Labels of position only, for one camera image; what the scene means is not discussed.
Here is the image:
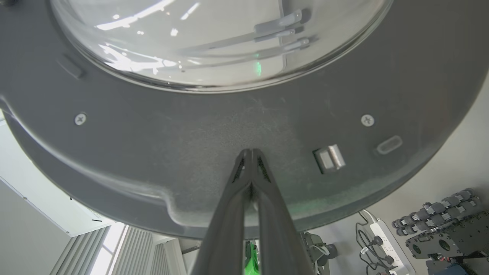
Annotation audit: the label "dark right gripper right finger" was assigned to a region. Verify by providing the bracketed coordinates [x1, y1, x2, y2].
[251, 149, 318, 275]

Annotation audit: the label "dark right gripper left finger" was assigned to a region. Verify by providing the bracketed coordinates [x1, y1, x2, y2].
[191, 149, 253, 275]

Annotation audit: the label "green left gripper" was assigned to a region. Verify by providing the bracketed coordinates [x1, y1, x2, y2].
[245, 241, 262, 275]

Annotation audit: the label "grey washing machine door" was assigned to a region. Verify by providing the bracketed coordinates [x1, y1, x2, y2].
[0, 0, 489, 239]

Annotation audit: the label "grey vertical window blinds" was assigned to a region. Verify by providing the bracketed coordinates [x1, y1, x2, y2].
[50, 223, 203, 275]

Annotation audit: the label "white power strip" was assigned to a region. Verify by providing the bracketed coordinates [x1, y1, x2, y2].
[359, 218, 415, 275]

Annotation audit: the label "black power strip cable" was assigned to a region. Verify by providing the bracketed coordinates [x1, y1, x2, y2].
[355, 222, 396, 275]

